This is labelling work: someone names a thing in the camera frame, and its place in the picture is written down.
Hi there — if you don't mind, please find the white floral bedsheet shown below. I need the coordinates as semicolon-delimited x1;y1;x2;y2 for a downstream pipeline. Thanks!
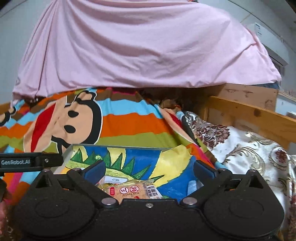
184;111;295;240

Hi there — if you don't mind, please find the colourful monkey cartoon blanket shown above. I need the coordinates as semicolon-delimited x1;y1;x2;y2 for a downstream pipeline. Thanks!
1;88;213;199

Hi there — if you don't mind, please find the clear tray with dinosaur towel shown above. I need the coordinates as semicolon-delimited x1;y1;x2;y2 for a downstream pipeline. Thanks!
53;144;214;201

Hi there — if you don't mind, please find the pork floss cracker pack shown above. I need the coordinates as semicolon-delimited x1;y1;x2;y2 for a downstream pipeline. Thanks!
98;180;164;203

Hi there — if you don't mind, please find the pink draped sheet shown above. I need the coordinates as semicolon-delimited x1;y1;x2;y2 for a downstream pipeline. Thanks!
12;1;281;101

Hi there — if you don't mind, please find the wooden bed frame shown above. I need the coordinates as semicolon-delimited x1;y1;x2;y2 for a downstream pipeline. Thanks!
1;87;295;153

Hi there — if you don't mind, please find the white wall air conditioner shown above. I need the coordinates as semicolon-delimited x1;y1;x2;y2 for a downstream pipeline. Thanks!
247;23;290;67

